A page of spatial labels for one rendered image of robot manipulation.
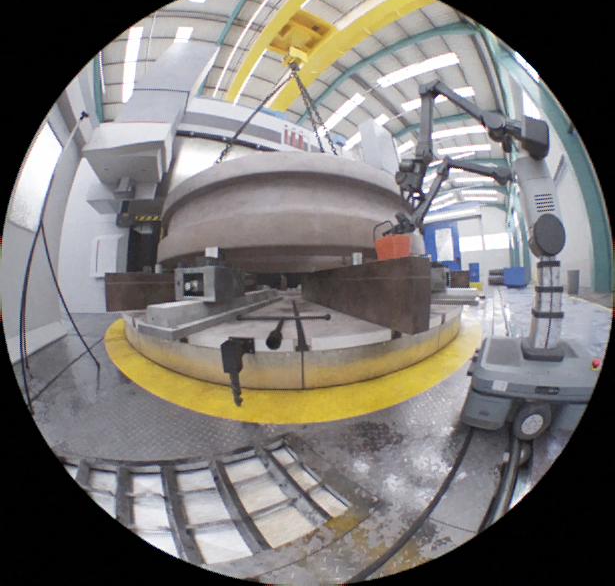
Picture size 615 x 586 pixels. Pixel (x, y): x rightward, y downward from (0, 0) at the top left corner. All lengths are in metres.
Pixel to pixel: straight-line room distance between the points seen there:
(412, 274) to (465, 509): 0.93
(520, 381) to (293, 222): 1.61
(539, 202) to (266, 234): 1.64
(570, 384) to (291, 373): 1.22
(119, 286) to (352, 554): 2.28
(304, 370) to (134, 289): 1.80
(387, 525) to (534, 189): 1.12
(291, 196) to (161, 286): 1.63
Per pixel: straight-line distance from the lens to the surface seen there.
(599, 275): 9.45
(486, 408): 0.85
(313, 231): 1.52
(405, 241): 1.09
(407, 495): 0.67
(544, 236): 0.91
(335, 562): 0.59
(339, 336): 0.97
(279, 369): 1.03
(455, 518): 0.68
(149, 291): 2.25
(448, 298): 2.15
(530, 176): 0.96
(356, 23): 11.45
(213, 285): 1.21
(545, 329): 0.96
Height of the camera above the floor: 0.58
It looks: 1 degrees up
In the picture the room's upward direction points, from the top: 1 degrees counter-clockwise
